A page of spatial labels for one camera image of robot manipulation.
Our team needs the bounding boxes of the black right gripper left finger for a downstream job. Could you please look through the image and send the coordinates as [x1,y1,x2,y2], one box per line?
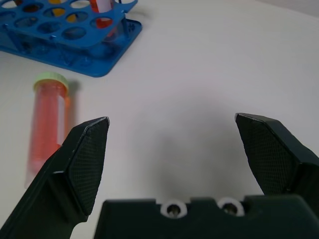
[0,116,111,239]

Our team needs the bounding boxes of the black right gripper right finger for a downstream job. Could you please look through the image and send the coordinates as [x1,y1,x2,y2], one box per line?
[235,113,319,197]

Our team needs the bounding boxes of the orange tube with green cap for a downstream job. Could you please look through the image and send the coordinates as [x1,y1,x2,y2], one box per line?
[24,72,71,190]

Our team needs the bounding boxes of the blue plastic test tube rack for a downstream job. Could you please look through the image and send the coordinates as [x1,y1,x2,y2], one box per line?
[0,0,143,78]

